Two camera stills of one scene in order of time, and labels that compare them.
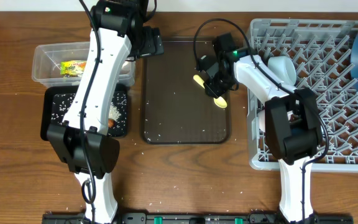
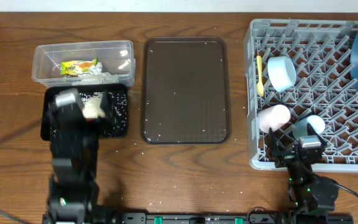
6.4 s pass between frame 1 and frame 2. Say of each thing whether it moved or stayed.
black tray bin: stayed
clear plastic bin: stayed
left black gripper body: moved
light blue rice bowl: stayed
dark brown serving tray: stayed
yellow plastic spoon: moved
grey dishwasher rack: stayed
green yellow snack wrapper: stayed
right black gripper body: moved
